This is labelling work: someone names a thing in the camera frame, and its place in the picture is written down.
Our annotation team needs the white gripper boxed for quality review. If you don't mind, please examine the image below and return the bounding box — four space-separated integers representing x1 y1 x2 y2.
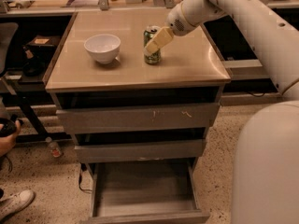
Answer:
143 3 196 53

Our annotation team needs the green soda can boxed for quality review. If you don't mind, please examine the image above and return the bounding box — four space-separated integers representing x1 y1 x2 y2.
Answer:
143 25 161 64

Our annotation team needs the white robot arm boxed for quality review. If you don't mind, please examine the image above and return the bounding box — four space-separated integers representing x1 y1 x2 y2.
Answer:
144 0 299 224

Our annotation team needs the grey drawer cabinet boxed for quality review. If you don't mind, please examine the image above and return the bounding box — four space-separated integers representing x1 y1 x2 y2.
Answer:
42 7 234 224

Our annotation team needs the top grey drawer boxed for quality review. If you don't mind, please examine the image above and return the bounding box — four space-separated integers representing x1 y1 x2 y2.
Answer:
57 103 220 134

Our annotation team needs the middle grey drawer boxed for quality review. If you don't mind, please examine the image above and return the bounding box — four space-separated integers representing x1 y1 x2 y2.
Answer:
75 139 206 163

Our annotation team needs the open bottom grey drawer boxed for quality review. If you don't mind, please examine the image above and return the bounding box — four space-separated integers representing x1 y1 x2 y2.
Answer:
80 159 209 224

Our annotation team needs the person's hand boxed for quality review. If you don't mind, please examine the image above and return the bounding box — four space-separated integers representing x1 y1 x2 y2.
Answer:
0 120 21 157

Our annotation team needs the white ceramic bowl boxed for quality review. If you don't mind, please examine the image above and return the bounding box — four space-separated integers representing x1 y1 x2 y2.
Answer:
84 34 121 63

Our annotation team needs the black box with label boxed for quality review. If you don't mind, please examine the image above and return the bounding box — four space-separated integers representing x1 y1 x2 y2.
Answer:
27 35 61 49

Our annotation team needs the plastic bottle on floor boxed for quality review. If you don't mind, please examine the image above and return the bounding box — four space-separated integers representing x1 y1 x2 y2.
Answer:
45 137 63 158

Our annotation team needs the black controller device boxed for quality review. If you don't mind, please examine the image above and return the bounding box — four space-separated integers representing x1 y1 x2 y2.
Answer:
0 114 23 137

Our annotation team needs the white sneaker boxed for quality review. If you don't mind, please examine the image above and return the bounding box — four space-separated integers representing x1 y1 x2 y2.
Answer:
0 189 36 220

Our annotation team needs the black cable on floor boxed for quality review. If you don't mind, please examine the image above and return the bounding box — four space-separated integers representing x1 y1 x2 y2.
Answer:
78 162 93 194

